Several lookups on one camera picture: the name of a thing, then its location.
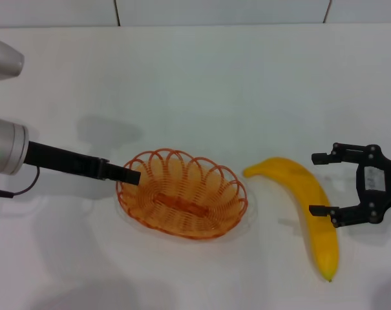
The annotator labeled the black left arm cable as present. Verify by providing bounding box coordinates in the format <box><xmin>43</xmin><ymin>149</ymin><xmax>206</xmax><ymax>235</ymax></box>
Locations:
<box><xmin>0</xmin><ymin>165</ymin><xmax>41</xmax><ymax>198</ymax></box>

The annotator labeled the orange woven plastic basket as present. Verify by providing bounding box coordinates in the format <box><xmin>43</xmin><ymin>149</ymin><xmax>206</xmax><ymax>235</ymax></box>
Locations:
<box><xmin>114</xmin><ymin>148</ymin><xmax>249</xmax><ymax>241</ymax></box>

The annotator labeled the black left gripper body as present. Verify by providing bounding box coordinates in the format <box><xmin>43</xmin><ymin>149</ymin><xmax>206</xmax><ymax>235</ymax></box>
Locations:
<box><xmin>26</xmin><ymin>140</ymin><xmax>111</xmax><ymax>181</ymax></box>

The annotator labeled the yellow banana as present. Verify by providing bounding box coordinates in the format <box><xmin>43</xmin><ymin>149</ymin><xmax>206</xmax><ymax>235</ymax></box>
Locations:
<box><xmin>242</xmin><ymin>156</ymin><xmax>341</xmax><ymax>282</ymax></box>

